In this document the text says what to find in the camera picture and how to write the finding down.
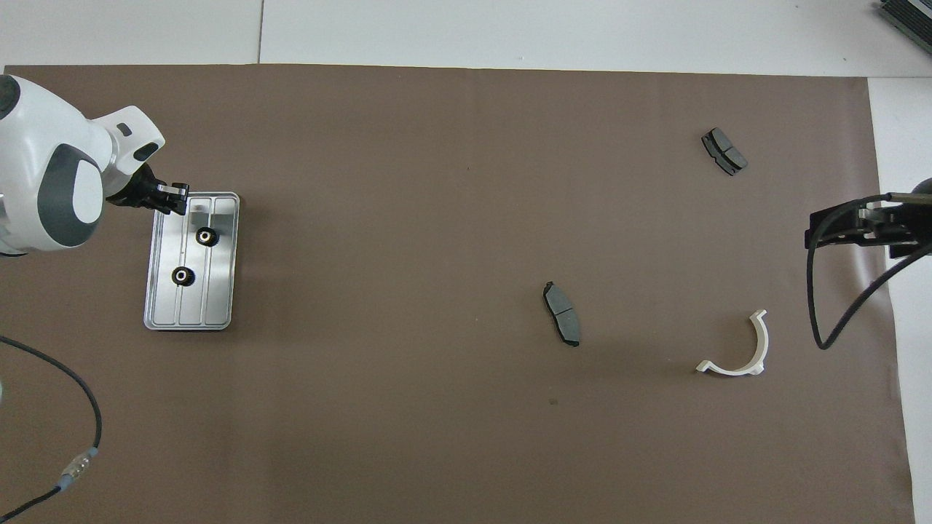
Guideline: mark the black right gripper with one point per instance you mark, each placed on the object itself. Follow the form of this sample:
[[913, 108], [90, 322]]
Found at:
[[895, 225]]

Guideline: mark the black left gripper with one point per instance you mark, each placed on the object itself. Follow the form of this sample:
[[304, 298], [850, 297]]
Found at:
[[138, 193]]

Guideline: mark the black bearing gear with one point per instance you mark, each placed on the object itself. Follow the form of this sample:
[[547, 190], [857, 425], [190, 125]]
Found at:
[[207, 236], [181, 275]]

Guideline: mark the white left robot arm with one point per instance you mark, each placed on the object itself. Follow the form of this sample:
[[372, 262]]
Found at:
[[44, 145]]

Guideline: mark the silver metal tray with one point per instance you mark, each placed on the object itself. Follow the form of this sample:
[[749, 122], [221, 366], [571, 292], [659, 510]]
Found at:
[[218, 291]]

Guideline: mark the dark grey brake pad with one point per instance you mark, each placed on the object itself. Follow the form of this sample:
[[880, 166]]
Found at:
[[724, 151], [562, 313]]

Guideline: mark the dark grey ribbed case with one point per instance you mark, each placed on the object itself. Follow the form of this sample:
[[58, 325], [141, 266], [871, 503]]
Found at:
[[910, 18]]

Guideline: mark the brown table mat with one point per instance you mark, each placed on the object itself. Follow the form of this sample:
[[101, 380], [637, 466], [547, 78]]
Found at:
[[437, 437]]

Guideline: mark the white curved plastic bracket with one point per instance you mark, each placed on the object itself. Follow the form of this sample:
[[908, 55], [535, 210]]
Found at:
[[763, 340]]

